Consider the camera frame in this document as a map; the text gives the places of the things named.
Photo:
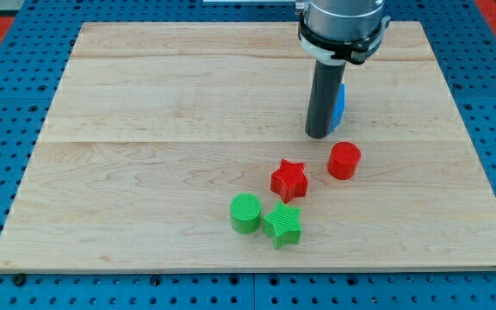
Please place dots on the black white tool mount ring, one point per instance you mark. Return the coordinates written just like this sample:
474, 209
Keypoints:
335, 52

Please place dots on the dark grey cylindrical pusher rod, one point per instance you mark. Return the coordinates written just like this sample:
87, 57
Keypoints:
324, 94

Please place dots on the blue cube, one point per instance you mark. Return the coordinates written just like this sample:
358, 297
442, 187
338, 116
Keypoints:
339, 107

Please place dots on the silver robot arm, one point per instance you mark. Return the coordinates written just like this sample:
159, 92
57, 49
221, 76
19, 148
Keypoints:
336, 32

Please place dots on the red cylinder block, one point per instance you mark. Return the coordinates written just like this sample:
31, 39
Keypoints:
343, 161

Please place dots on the red star block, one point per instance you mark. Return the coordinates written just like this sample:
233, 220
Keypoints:
289, 181

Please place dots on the green star block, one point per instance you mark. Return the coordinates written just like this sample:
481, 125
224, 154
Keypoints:
283, 225

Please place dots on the green cylinder block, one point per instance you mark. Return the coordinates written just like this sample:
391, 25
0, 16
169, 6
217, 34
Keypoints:
245, 213

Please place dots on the light wooden board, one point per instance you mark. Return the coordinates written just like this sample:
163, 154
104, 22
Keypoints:
155, 127

